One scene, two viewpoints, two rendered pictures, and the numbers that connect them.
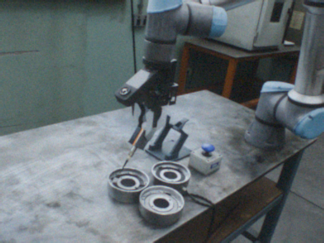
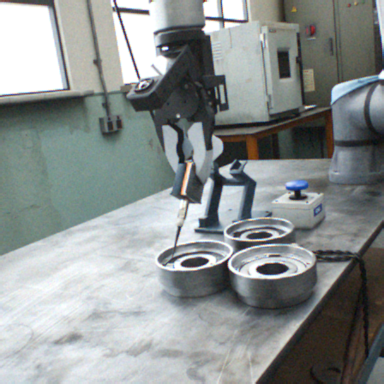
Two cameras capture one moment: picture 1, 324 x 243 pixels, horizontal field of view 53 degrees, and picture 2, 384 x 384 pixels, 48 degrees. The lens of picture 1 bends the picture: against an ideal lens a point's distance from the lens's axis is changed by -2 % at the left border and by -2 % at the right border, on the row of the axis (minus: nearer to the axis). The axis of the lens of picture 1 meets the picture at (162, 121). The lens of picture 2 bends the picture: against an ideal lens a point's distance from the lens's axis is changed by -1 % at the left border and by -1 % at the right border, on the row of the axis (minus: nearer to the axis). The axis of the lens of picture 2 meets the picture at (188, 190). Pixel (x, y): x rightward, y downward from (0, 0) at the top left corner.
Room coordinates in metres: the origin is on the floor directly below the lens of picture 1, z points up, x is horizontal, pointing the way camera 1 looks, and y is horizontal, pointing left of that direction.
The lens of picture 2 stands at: (0.14, 0.10, 1.05)
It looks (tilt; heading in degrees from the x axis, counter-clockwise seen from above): 12 degrees down; 356
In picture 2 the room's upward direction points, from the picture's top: 8 degrees counter-clockwise
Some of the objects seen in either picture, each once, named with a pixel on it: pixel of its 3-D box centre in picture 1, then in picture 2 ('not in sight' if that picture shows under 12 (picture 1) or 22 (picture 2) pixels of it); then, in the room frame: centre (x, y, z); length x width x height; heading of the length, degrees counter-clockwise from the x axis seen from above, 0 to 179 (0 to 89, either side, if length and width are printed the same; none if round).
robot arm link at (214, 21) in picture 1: (199, 19); not in sight; (0.84, -0.05, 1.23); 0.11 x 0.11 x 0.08; 25
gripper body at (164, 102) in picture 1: (156, 82); (189, 78); (0.79, 0.03, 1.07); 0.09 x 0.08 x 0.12; 139
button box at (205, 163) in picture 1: (206, 159); (300, 207); (0.88, -0.15, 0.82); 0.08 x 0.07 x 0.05; 138
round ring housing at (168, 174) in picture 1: (169, 178); (260, 241); (0.75, -0.04, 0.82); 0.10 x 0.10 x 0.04
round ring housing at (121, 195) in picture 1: (128, 185); (195, 267); (0.69, 0.06, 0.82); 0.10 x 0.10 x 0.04
